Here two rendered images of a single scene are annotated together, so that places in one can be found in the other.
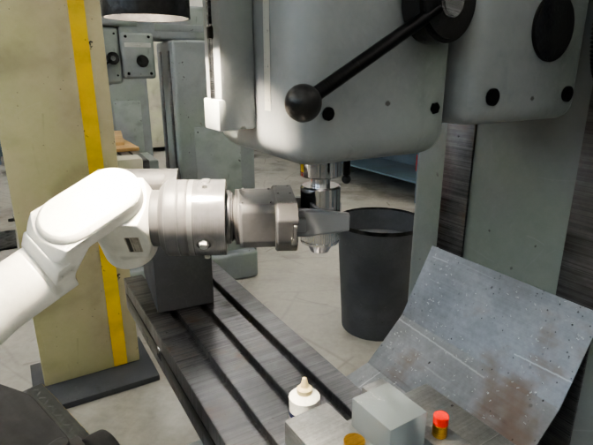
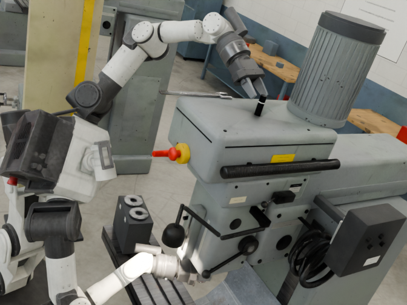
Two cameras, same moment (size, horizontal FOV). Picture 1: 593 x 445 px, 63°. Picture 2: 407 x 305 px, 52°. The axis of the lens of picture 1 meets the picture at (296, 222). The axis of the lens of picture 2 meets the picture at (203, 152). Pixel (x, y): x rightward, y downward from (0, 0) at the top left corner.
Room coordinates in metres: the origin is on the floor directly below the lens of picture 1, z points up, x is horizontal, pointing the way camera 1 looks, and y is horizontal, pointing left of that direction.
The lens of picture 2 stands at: (-0.62, 0.24, 2.31)
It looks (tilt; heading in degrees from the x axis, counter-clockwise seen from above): 27 degrees down; 353
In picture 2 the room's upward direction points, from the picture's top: 17 degrees clockwise
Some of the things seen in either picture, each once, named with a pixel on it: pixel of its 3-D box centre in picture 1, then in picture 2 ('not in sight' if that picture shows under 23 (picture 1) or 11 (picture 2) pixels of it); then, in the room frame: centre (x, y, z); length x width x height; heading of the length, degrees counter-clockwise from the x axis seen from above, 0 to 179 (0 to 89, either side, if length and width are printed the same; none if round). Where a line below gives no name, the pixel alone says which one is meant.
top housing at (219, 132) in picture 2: not in sight; (253, 136); (0.56, -0.04, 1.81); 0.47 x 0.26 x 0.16; 121
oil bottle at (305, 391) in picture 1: (304, 413); not in sight; (0.53, -0.01, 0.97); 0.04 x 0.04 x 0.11
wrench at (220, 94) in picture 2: not in sight; (196, 94); (0.58, 0.17, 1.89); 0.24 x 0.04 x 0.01; 119
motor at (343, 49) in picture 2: not in sight; (334, 69); (0.68, -0.24, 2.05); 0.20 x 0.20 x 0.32
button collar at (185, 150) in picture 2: not in sight; (181, 153); (0.44, 0.17, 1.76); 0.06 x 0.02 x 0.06; 31
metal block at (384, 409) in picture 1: (387, 427); not in sight; (0.44, -0.10, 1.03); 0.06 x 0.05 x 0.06; 33
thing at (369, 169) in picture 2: not in sight; (337, 168); (0.81, -0.46, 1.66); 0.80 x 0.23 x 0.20; 121
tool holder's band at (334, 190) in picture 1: (320, 188); not in sight; (0.55, -0.03, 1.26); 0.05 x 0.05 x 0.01
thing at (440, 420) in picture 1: (439, 425); not in sight; (0.43, -0.15, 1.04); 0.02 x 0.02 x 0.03
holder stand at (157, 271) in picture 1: (173, 247); (132, 223); (1.03, 0.28, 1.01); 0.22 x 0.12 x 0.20; 24
